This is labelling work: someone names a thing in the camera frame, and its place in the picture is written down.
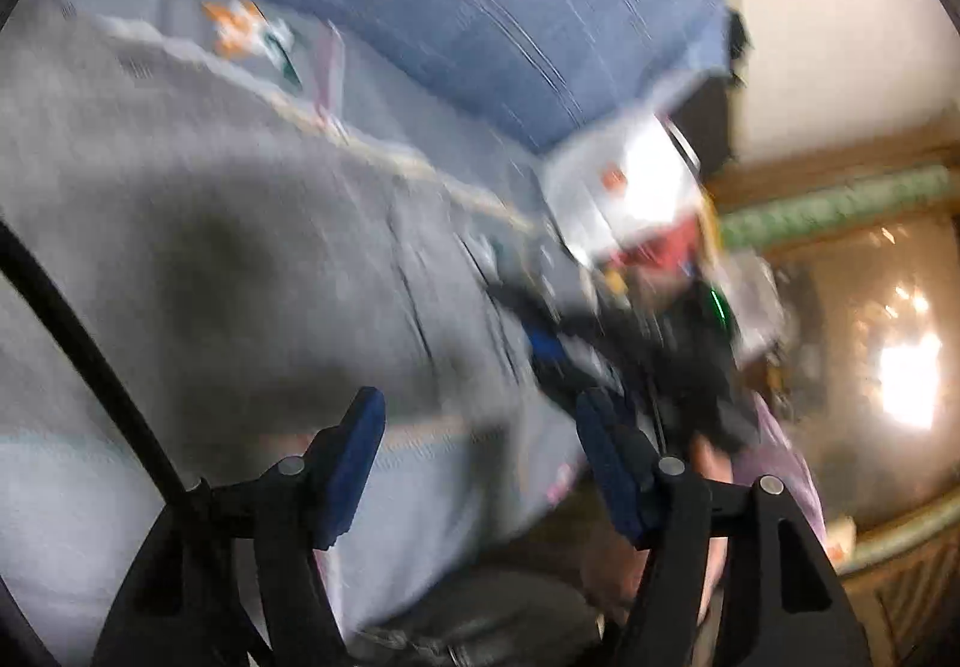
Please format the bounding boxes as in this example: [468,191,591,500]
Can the grey denim pants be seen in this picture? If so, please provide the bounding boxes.
[2,0,556,442]

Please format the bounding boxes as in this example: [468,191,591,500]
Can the person's right hand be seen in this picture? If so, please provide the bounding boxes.
[576,433,734,627]

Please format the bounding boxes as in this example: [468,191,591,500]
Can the red plastic bag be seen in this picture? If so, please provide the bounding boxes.
[605,217,701,274]

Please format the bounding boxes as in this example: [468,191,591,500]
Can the pink grey garment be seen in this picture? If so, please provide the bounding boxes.
[732,392,827,545]

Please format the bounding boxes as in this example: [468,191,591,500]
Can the grey patterned bed sheet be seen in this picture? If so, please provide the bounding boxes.
[2,0,594,641]

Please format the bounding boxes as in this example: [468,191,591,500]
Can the white paper shopping bag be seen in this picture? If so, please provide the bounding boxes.
[539,109,703,265]

